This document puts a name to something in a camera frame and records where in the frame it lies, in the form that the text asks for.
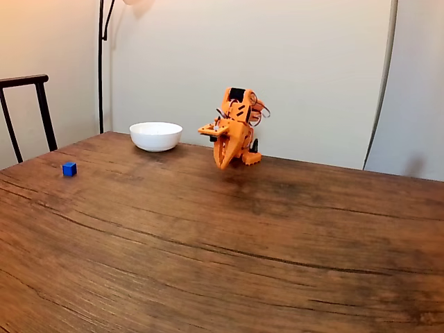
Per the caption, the black floor lamp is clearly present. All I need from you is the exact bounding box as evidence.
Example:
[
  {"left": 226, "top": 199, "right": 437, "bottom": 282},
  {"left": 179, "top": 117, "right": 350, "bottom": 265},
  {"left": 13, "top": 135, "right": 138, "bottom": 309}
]
[{"left": 97, "top": 0, "right": 155, "bottom": 135}]

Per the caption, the arm servo cable loop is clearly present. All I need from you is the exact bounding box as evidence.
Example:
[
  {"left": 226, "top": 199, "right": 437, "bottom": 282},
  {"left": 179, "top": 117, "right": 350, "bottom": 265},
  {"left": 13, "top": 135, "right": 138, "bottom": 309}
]
[{"left": 250, "top": 90, "right": 272, "bottom": 128}]

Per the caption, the black chair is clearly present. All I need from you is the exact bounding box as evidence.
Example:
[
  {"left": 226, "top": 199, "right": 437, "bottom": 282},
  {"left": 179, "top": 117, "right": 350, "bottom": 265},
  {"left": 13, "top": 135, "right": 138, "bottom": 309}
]
[{"left": 0, "top": 74, "right": 59, "bottom": 164}]

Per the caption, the grey wall conduit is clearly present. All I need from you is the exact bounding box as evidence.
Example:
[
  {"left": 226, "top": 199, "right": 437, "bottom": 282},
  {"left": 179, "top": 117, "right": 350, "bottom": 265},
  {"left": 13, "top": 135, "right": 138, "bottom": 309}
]
[{"left": 362, "top": 0, "right": 400, "bottom": 171}]

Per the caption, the white bowl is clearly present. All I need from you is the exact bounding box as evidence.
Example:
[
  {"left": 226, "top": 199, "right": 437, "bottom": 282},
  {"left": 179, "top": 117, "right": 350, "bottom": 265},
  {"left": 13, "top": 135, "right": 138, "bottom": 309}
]
[{"left": 129, "top": 121, "right": 184, "bottom": 153}]

